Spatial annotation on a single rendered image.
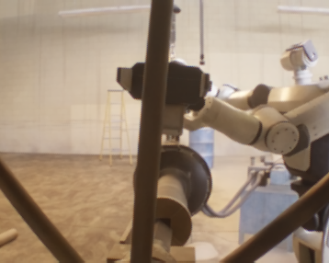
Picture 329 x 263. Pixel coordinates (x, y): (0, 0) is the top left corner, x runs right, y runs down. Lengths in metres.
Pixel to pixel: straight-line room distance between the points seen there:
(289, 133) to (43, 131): 9.35
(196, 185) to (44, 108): 8.88
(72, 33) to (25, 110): 2.87
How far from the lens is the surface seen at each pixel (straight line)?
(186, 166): 1.06
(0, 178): 0.36
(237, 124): 0.66
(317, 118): 0.74
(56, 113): 9.59
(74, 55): 9.53
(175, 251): 0.53
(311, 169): 0.93
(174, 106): 0.45
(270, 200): 2.66
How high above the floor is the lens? 1.17
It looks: 3 degrees down
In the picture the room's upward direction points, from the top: straight up
